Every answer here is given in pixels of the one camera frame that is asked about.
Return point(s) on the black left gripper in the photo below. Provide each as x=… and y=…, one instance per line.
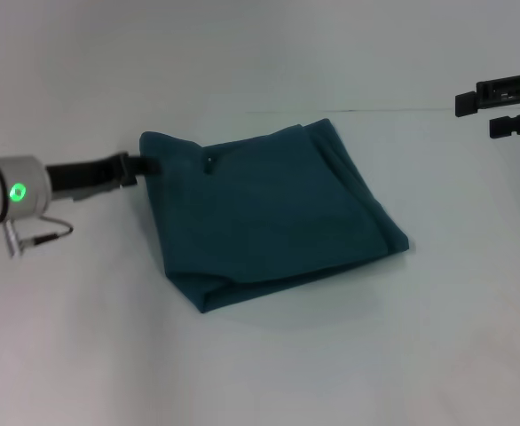
x=87, y=177

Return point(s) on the blue shirt with FREE print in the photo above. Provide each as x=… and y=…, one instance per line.
x=269, y=213

